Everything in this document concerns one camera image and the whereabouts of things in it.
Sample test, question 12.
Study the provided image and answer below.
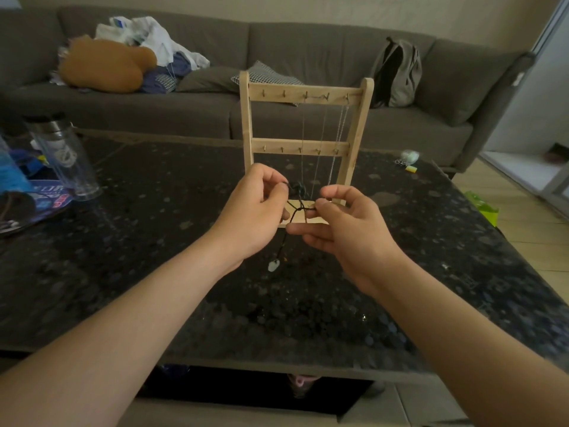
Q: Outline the wooden jewelry stand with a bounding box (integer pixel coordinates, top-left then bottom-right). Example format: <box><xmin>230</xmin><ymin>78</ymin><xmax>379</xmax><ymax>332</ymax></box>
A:
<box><xmin>238</xmin><ymin>71</ymin><xmax>375</xmax><ymax>228</ymax></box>

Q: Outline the white crumpled garment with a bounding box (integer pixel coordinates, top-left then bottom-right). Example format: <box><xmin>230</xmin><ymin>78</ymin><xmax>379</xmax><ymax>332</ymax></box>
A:
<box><xmin>95</xmin><ymin>15</ymin><xmax>210</xmax><ymax>71</ymax></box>

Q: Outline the black cord necklace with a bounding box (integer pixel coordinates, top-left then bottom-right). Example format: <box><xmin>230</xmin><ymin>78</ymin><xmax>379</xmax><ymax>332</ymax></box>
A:
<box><xmin>267</xmin><ymin>181</ymin><xmax>332</xmax><ymax>273</ymax></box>

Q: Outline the grey fabric sofa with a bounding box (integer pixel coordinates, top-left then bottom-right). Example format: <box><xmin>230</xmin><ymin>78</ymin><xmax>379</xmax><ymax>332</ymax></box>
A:
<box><xmin>0</xmin><ymin>5</ymin><xmax>536</xmax><ymax>174</ymax></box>

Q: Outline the grey flat cushion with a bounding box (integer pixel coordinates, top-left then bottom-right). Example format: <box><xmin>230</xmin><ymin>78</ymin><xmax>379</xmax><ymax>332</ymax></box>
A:
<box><xmin>176</xmin><ymin>66</ymin><xmax>242</xmax><ymax>94</ymax></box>

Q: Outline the blue printed packet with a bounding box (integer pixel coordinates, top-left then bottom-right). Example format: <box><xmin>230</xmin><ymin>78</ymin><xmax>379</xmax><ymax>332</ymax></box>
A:
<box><xmin>0</xmin><ymin>151</ymin><xmax>75</xmax><ymax>236</ymax></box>

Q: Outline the sliding glass door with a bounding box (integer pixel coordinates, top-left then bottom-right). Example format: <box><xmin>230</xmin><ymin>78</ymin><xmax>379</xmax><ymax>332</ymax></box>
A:
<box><xmin>480</xmin><ymin>0</ymin><xmax>569</xmax><ymax>218</ymax></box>

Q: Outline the green bag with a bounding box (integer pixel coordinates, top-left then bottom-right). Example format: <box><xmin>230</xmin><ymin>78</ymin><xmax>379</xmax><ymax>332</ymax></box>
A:
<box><xmin>465</xmin><ymin>192</ymin><xmax>500</xmax><ymax>227</ymax></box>

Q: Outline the checkered pillow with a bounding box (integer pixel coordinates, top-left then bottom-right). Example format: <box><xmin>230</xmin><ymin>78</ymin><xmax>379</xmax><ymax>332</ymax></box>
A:
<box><xmin>231</xmin><ymin>60</ymin><xmax>305</xmax><ymax>107</ymax></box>

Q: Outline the clear plastic tumbler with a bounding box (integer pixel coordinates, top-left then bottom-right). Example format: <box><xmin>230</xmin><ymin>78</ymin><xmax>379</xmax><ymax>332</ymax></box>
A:
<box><xmin>24</xmin><ymin>114</ymin><xmax>103</xmax><ymax>202</ymax></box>

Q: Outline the brown plush toy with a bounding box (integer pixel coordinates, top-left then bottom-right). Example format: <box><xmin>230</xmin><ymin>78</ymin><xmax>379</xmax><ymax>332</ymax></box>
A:
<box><xmin>58</xmin><ymin>34</ymin><xmax>158</xmax><ymax>94</ymax></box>

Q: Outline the pink item under table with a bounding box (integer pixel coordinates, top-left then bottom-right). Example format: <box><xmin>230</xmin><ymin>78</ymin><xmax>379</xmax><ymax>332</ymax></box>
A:
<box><xmin>287</xmin><ymin>374</ymin><xmax>321</xmax><ymax>399</ymax></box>

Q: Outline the blue crumpled garment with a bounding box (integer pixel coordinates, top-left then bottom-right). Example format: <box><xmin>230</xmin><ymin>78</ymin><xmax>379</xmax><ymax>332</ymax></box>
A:
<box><xmin>142</xmin><ymin>52</ymin><xmax>193</xmax><ymax>95</ymax></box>

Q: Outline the person's left hand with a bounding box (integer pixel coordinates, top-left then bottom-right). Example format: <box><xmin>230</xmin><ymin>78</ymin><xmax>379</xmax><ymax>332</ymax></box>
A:
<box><xmin>206</xmin><ymin>162</ymin><xmax>292</xmax><ymax>276</ymax></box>

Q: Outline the dark shoe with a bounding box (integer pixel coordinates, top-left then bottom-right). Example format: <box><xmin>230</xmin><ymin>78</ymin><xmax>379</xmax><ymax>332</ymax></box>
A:
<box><xmin>544</xmin><ymin>143</ymin><xmax>569</xmax><ymax>165</ymax></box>

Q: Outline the silver pendant necklace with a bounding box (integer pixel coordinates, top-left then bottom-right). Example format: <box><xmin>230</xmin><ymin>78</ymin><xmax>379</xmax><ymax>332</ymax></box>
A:
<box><xmin>301</xmin><ymin>92</ymin><xmax>331</xmax><ymax>199</ymax></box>

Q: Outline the grey backpack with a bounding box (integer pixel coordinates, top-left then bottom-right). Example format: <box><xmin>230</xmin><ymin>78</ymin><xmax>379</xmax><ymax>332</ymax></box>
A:
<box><xmin>369</xmin><ymin>37</ymin><xmax>423</xmax><ymax>109</ymax></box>

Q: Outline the person's right hand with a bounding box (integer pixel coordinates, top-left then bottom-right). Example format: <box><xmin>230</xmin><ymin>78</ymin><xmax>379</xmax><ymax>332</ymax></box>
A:
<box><xmin>286</xmin><ymin>184</ymin><xmax>412</xmax><ymax>298</ymax></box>

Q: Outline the person's right forearm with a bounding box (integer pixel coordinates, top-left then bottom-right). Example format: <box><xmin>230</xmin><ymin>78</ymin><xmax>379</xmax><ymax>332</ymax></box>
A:
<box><xmin>373</xmin><ymin>260</ymin><xmax>569</xmax><ymax>427</ymax></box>

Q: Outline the blue cloth item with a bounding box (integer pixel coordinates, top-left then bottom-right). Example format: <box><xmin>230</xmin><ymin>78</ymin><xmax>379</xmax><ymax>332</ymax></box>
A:
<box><xmin>161</xmin><ymin>364</ymin><xmax>192</xmax><ymax>381</ymax></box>

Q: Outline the person's left forearm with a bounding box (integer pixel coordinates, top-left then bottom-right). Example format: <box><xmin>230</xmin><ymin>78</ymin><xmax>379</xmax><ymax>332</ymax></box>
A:
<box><xmin>0</xmin><ymin>235</ymin><xmax>243</xmax><ymax>427</ymax></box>

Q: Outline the silver chain necklace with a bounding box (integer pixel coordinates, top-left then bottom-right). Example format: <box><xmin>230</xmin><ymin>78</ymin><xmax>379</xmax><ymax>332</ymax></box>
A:
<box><xmin>327</xmin><ymin>95</ymin><xmax>351</xmax><ymax>187</ymax></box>

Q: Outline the blue plastic bottle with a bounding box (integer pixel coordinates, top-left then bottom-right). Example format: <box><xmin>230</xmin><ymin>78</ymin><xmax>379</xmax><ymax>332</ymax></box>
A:
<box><xmin>0</xmin><ymin>137</ymin><xmax>33</xmax><ymax>194</ymax></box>

